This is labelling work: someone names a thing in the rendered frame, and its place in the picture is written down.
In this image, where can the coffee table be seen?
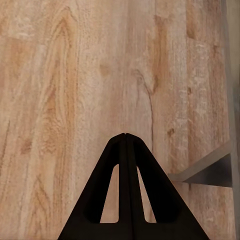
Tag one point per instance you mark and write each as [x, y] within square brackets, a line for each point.
[221, 167]

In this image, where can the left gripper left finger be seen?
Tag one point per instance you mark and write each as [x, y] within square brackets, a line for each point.
[84, 220]

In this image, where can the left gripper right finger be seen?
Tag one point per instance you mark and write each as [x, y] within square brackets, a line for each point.
[174, 220]

